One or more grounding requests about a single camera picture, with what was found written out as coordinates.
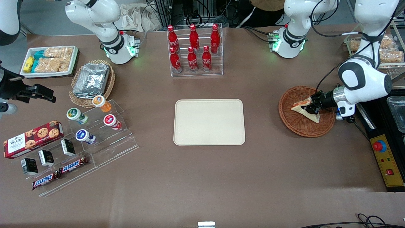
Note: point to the round brown wicker basket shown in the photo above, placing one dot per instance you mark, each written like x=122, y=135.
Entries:
x=294, y=123

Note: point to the clear bagged cracker snack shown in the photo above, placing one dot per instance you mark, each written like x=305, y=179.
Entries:
x=391, y=56
x=354, y=46
x=387, y=42

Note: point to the blue lid yogurt cup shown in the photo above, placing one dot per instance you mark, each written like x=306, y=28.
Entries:
x=82, y=135

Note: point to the clear acrylic stepped stand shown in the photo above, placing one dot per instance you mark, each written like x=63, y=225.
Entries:
x=69, y=182
x=123, y=139

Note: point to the triangular sandwich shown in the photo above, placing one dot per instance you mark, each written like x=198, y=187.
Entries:
x=300, y=106

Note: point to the red lid yogurt cup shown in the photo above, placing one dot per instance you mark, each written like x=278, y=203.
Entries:
x=110, y=120

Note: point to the yellow emergency stop box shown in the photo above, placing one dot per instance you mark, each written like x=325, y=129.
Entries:
x=387, y=161

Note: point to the orange lid yogurt cup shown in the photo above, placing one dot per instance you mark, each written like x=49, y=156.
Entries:
x=100, y=102

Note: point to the red cola bottle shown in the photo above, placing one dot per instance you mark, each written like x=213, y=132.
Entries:
x=175, y=61
x=214, y=38
x=206, y=60
x=172, y=39
x=194, y=38
x=192, y=61

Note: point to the beige cloth bag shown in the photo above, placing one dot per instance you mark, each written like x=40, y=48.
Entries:
x=136, y=17

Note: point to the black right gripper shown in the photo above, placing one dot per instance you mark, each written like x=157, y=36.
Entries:
x=9, y=85

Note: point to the teal snack packet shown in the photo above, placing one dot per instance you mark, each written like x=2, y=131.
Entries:
x=35, y=66
x=39, y=54

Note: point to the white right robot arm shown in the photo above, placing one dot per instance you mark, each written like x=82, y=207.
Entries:
x=104, y=31

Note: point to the black table appliance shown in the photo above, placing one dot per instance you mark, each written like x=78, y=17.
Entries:
x=379, y=123

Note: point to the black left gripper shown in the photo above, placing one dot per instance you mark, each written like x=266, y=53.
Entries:
x=323, y=99

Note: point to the clear rice cracker bag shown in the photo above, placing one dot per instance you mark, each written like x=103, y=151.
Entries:
x=60, y=52
x=52, y=65

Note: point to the clear acrylic bottle rack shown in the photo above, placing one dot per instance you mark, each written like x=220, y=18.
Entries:
x=218, y=63

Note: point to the person in dark clothes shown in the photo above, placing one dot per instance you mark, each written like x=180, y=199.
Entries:
x=265, y=4

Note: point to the silver foil container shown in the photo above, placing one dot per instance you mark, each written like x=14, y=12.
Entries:
x=91, y=79

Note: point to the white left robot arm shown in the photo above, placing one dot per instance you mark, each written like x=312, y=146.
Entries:
x=360, y=76

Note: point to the small black box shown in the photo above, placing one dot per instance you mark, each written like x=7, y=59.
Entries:
x=29, y=166
x=68, y=147
x=46, y=157

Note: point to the clear rectangular container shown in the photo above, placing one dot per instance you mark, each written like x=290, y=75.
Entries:
x=397, y=114

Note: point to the white rectangular snack tray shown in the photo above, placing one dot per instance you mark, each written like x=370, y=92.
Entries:
x=74, y=60

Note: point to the red Walkers cookie box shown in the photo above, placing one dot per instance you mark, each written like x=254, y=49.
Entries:
x=34, y=139

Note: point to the yellow snack packet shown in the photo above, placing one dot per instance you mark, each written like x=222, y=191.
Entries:
x=28, y=64

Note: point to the cream plastic tray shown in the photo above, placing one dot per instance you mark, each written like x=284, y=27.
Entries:
x=208, y=122

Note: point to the green lid yogurt cup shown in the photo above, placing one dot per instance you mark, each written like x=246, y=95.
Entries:
x=74, y=114

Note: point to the oval light wicker basket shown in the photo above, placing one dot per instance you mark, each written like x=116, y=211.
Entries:
x=109, y=84

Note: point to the Snickers chocolate bar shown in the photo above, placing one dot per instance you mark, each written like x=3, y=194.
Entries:
x=72, y=165
x=44, y=180

